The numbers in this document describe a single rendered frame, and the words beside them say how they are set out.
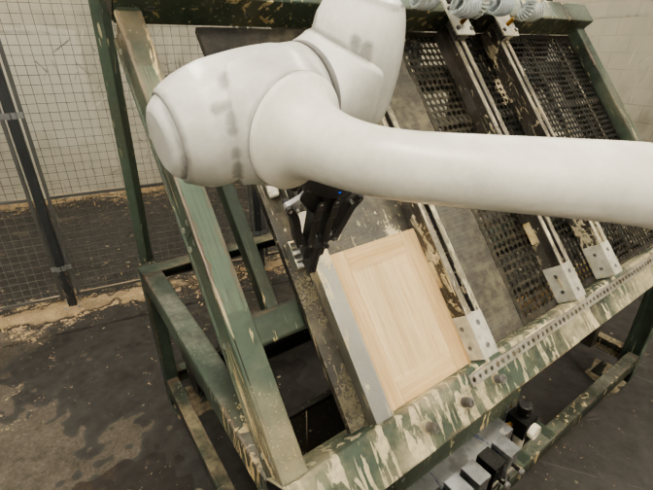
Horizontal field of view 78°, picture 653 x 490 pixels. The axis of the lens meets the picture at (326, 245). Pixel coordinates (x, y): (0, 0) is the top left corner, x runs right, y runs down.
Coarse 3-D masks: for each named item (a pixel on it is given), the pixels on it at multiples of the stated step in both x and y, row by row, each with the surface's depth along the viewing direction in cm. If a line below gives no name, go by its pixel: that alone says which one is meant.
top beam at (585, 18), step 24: (120, 0) 92; (144, 0) 94; (168, 0) 97; (192, 0) 99; (216, 0) 102; (240, 0) 105; (264, 0) 108; (288, 0) 112; (312, 0) 116; (408, 0) 137; (528, 0) 177; (192, 24) 107; (216, 24) 110; (240, 24) 113; (264, 24) 117; (288, 24) 120; (312, 24) 125; (408, 24) 144; (432, 24) 150; (480, 24) 163; (528, 24) 179; (552, 24) 188; (576, 24) 199
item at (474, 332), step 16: (416, 208) 116; (432, 208) 117; (416, 224) 117; (432, 224) 116; (432, 240) 113; (448, 240) 116; (432, 256) 115; (448, 256) 115; (448, 272) 112; (448, 288) 113; (464, 288) 113; (448, 304) 115; (464, 304) 111; (464, 320) 111; (480, 320) 112; (464, 336) 113; (480, 336) 110; (480, 352) 109; (496, 352) 111
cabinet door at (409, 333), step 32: (352, 256) 106; (384, 256) 111; (416, 256) 116; (352, 288) 103; (384, 288) 108; (416, 288) 113; (384, 320) 105; (416, 320) 109; (448, 320) 114; (384, 352) 102; (416, 352) 106; (448, 352) 111; (384, 384) 99; (416, 384) 103
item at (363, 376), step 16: (320, 256) 99; (320, 272) 98; (320, 288) 98; (336, 288) 99; (336, 304) 97; (336, 320) 96; (352, 320) 98; (336, 336) 98; (352, 336) 97; (352, 352) 95; (352, 368) 96; (368, 368) 96; (368, 384) 95; (368, 400) 94; (384, 400) 95; (368, 416) 95; (384, 416) 94
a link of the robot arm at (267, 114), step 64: (192, 64) 33; (256, 64) 33; (320, 64) 38; (192, 128) 31; (256, 128) 31; (320, 128) 31; (384, 128) 30; (384, 192) 30; (448, 192) 29; (512, 192) 29; (576, 192) 28; (640, 192) 27
